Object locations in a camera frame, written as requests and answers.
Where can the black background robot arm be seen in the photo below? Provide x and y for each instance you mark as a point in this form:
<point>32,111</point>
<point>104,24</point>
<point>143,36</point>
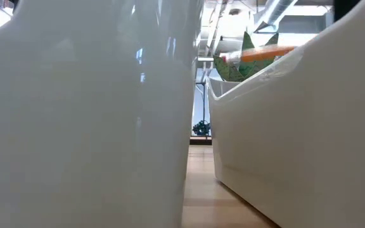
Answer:
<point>201,128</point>

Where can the green artificial plant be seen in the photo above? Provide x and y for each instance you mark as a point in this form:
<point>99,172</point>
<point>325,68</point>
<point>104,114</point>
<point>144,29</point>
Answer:
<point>230,71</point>

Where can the silver ceiling air duct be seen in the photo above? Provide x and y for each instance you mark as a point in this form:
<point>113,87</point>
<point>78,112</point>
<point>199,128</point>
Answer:
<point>277,11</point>

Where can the black aluminium table frame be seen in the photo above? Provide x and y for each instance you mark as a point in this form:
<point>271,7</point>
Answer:
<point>200,141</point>

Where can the orange pencil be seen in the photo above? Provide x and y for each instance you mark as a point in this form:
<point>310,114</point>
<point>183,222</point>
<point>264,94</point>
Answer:
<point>265,54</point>

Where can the light grey plastic bin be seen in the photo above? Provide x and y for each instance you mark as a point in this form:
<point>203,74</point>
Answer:
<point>74,126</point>
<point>296,142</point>

